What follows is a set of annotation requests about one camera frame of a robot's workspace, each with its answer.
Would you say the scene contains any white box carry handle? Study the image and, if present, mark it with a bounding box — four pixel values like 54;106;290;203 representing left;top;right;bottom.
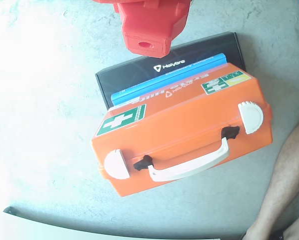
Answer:
147;134;231;182

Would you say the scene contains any orange first aid box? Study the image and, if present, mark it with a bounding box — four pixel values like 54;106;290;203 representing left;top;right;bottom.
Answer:
90;62;274;198

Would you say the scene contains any black Holybro cardboard box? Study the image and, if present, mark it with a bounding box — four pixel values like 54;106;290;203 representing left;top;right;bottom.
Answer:
94;31;247;111

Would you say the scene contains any white round box latch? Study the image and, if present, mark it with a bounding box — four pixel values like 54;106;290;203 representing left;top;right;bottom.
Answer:
237;101;265;135
103;149;131;180

